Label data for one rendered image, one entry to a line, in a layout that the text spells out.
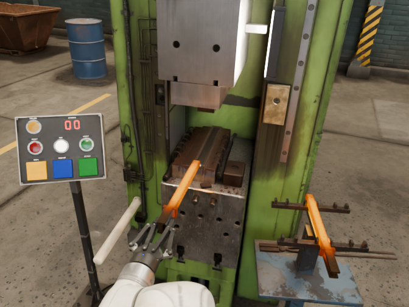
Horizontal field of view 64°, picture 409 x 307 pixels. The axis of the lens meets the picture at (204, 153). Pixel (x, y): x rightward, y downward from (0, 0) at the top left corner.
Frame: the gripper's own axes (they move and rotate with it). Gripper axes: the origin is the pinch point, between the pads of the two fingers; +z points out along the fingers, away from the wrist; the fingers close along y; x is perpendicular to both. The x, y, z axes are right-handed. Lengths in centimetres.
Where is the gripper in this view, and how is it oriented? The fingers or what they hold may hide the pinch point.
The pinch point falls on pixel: (165, 219)
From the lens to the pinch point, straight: 106.4
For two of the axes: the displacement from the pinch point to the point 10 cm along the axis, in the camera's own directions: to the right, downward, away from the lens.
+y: 9.7, 1.5, -1.8
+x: 0.3, -8.4, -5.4
